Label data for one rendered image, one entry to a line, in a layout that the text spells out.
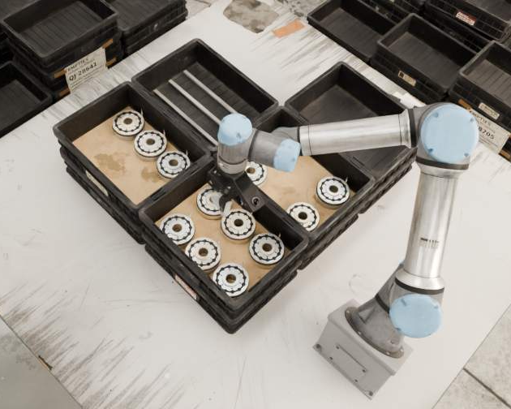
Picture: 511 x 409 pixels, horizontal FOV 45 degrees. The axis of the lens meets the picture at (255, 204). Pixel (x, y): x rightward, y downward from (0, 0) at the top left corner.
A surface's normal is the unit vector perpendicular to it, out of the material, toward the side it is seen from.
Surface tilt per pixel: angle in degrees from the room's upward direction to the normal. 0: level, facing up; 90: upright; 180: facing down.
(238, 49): 0
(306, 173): 0
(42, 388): 0
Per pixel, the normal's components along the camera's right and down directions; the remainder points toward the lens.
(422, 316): -0.19, 0.36
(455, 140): -0.16, 0.11
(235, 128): 0.08, -0.53
